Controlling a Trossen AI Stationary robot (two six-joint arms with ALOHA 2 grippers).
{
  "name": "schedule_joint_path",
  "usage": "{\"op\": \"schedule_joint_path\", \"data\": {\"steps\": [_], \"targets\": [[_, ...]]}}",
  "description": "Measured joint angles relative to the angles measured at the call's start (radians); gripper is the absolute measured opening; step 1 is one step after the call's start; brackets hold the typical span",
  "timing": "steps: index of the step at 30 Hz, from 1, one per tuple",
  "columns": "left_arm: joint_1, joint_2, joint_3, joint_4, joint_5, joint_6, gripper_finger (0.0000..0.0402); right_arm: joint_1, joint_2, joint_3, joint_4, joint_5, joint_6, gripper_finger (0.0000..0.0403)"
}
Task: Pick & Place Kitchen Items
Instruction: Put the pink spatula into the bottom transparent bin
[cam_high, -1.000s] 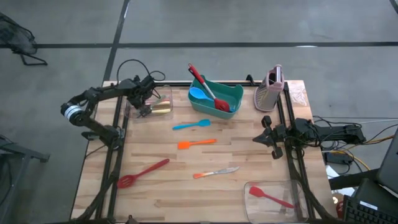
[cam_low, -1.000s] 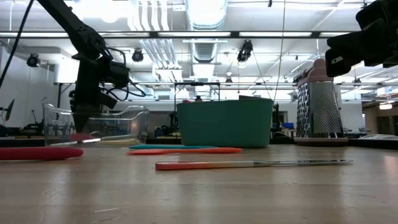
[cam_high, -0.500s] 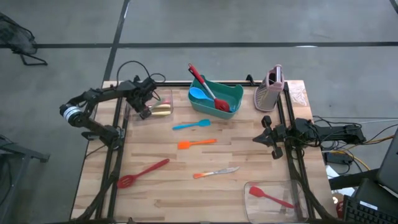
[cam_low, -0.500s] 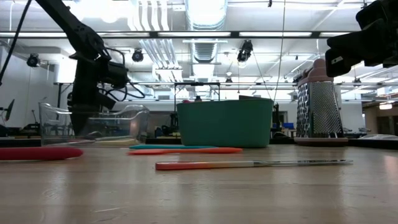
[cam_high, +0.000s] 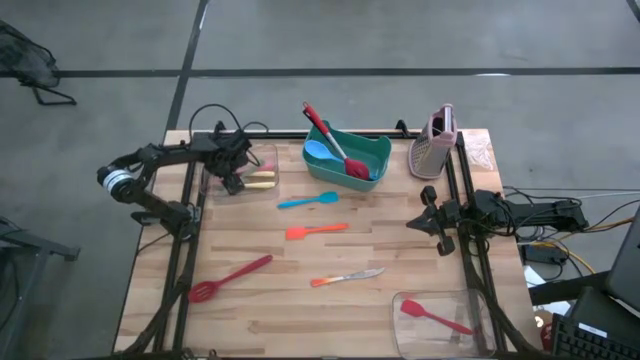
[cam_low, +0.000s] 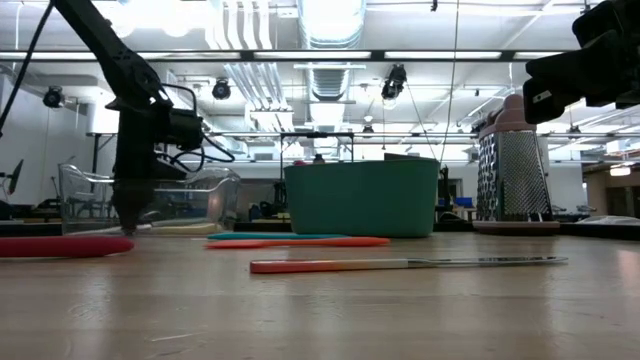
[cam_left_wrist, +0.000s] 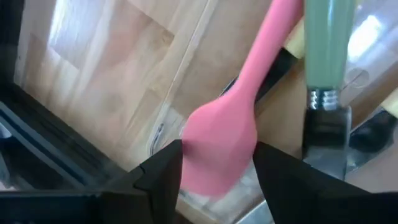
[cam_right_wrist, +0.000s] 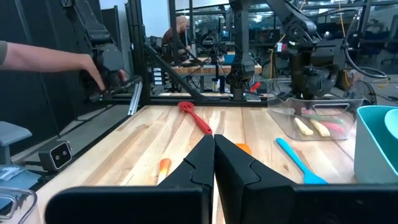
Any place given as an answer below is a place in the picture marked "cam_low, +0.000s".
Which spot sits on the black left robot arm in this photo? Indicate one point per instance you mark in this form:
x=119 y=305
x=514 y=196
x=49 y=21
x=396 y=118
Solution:
x=120 y=65

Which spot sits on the black overhead frame beam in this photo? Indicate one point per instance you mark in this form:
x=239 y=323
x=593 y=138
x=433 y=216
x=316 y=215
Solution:
x=377 y=56

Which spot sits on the orange small silicone spatula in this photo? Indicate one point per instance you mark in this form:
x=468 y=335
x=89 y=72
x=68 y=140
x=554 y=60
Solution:
x=325 y=242

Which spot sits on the black aluminium table frame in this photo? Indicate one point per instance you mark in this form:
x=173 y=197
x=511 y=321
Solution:
x=600 y=231

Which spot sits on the clear plastic bag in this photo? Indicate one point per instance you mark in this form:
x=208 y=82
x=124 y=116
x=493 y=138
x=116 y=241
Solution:
x=607 y=220

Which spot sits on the black ceiling spotlight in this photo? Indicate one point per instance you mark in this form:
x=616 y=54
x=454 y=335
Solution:
x=221 y=90
x=52 y=96
x=395 y=82

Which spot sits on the clear plastic container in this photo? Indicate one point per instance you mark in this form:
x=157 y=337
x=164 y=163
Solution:
x=215 y=200

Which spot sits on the black metal rack frame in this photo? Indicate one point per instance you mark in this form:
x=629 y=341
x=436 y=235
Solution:
x=281 y=150

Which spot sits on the all-red slotted turner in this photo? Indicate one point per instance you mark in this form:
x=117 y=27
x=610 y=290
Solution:
x=65 y=247

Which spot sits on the teal plastic bin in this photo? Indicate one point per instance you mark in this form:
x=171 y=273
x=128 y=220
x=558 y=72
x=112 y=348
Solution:
x=360 y=200

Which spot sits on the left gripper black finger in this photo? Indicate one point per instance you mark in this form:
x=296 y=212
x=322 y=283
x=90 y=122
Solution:
x=131 y=210

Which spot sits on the pink metal box grater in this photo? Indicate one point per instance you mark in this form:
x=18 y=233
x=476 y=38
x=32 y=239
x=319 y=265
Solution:
x=515 y=175

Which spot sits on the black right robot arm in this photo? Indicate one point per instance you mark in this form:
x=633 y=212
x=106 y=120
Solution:
x=615 y=20

